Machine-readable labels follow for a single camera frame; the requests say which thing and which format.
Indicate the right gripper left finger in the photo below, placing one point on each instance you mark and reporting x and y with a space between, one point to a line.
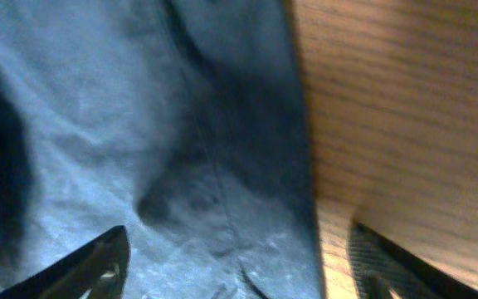
97 270

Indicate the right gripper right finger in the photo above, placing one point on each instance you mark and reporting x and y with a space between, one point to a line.
380 266

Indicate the navy blue denim shorts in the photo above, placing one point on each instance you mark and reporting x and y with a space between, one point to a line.
183 121

